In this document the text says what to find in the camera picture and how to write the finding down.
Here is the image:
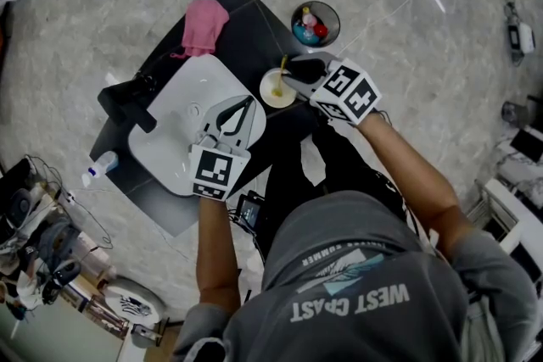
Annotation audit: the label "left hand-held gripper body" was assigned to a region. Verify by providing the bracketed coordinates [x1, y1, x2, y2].
[188, 95, 259, 203]

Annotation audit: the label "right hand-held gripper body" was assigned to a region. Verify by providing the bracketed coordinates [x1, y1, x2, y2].
[283, 51, 383, 127]

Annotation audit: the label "yellow spoon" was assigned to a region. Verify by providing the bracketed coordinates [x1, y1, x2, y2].
[273, 53, 290, 97]

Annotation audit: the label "white cup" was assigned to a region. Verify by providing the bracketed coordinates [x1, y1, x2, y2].
[259, 67, 298, 109]

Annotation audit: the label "person's right forearm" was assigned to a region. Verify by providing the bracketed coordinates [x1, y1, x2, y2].
[357, 111, 477, 258]

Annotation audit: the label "person's left forearm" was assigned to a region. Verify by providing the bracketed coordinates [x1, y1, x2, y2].
[196, 195, 244, 315]

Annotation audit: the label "blue plastic item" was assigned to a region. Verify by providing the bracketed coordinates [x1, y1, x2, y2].
[293, 22, 320, 45]

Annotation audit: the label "white sink basin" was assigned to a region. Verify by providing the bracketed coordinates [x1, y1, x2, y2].
[126, 54, 268, 198]

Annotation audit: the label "pink bottle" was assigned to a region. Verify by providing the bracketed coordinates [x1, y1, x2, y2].
[301, 5, 318, 29]

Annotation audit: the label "black mesh waste bin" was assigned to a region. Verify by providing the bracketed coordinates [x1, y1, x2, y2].
[290, 0, 342, 49]

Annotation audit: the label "black waist device with screen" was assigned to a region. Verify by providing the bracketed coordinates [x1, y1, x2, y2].
[234, 190, 267, 235]

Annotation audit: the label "black trousers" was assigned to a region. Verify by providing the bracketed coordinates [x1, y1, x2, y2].
[257, 125, 422, 266]

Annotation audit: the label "pink cloth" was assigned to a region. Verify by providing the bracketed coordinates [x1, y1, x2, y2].
[169, 0, 231, 60]

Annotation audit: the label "black faucet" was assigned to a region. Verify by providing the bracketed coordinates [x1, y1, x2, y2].
[97, 73, 159, 135]

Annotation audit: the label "clear plastic bottle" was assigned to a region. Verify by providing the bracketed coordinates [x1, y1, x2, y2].
[81, 150, 120, 189]

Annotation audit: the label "white stool with striped print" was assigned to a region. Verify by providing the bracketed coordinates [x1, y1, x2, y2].
[103, 282, 163, 326]

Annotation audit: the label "black headset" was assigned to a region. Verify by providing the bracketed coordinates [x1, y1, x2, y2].
[41, 258, 83, 306]

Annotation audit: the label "white and black box device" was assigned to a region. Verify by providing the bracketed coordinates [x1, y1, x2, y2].
[506, 21, 537, 56]

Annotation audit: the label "grey printed t-shirt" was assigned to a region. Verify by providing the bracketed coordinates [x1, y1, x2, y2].
[171, 189, 540, 362]

